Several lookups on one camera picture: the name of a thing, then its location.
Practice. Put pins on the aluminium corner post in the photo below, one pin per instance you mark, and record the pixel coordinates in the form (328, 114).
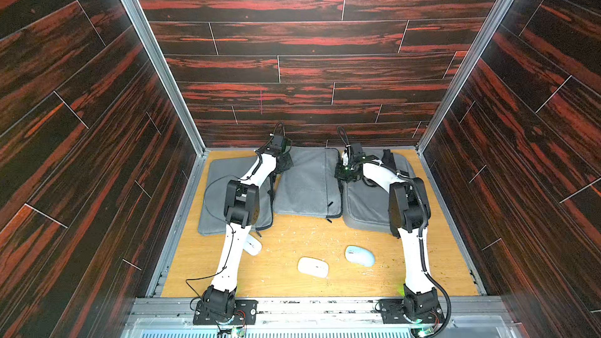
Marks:
(489, 27)
(143, 29)

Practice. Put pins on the left aluminium corner post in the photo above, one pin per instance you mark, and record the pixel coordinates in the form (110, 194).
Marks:
(143, 29)

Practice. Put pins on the grey laptop sleeve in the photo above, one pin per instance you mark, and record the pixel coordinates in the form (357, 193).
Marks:
(310, 188)

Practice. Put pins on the middle white mouse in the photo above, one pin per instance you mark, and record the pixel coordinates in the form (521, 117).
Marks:
(313, 267)

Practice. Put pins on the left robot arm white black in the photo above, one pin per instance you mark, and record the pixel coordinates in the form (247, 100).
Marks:
(241, 212)

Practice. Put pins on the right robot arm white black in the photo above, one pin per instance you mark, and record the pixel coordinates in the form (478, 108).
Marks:
(425, 300)

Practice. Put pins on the left grey laptop bag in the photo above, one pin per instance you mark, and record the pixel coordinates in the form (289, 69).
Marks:
(219, 173)

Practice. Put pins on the light blue mouse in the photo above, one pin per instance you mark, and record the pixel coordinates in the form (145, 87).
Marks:
(359, 255)

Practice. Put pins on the left white mouse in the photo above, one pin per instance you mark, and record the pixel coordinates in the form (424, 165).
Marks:
(252, 246)

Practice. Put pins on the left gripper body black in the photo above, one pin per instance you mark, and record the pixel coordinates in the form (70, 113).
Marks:
(286, 164)

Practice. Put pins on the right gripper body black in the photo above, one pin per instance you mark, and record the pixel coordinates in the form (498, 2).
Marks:
(346, 172)

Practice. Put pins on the grey bag with straps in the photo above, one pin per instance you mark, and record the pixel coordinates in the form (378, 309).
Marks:
(366, 208)

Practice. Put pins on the right aluminium corner post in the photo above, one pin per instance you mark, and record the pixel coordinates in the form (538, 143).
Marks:
(489, 27)

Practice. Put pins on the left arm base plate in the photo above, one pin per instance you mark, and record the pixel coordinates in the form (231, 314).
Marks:
(244, 313)

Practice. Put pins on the front aluminium rail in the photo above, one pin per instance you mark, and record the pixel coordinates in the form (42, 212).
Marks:
(318, 317)

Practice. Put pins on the white mouse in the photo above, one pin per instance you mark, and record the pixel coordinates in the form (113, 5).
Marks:
(313, 267)
(252, 246)

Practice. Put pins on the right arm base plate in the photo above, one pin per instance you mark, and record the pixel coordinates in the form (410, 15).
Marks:
(389, 310)

